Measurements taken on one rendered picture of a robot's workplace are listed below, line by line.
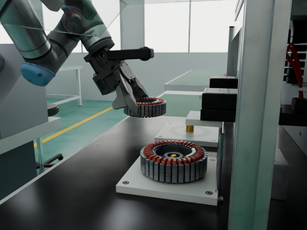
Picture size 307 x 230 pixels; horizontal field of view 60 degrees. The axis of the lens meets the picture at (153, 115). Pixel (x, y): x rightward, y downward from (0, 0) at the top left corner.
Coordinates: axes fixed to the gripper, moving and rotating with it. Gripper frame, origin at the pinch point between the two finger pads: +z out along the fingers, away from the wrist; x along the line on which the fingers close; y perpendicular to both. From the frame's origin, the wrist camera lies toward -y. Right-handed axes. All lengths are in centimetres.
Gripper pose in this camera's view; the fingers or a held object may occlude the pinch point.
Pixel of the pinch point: (145, 108)
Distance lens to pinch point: 69.9
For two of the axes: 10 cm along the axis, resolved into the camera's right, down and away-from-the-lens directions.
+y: -8.3, 4.6, 3.2
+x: -2.4, 2.2, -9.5
